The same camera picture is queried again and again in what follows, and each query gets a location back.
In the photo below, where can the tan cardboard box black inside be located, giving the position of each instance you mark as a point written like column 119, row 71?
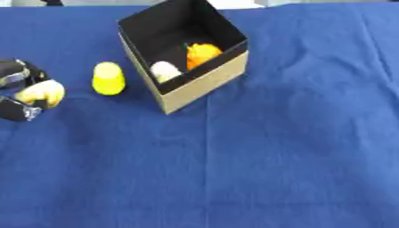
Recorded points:
column 193, row 86

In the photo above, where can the pale yellow soft toy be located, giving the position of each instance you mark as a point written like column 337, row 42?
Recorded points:
column 43, row 92

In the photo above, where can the yellow rounded toy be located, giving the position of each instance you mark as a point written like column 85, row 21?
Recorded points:
column 108, row 79

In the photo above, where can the dark object beyond table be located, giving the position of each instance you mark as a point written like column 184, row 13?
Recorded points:
column 52, row 2

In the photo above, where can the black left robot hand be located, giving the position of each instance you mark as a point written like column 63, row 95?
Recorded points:
column 12, row 110

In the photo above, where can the white egg-shaped toy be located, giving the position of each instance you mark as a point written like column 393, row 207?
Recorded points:
column 164, row 71

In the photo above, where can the orange toy fruit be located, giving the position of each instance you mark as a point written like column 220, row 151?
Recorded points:
column 201, row 54

